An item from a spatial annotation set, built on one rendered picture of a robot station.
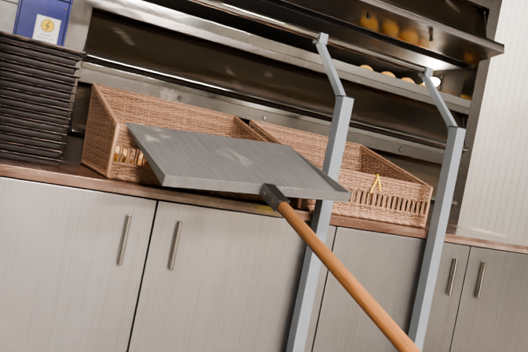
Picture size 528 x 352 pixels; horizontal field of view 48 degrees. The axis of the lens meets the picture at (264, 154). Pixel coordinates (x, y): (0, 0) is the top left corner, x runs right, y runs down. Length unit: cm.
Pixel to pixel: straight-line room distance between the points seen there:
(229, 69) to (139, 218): 86
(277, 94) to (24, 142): 105
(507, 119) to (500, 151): 26
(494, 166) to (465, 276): 288
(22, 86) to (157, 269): 62
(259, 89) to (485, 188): 316
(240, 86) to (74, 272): 102
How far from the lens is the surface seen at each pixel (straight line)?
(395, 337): 111
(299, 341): 190
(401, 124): 272
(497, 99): 528
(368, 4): 247
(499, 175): 510
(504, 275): 249
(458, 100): 296
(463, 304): 237
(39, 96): 173
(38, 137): 173
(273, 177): 161
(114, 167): 167
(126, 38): 219
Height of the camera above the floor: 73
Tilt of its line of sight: level
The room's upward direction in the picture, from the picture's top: 11 degrees clockwise
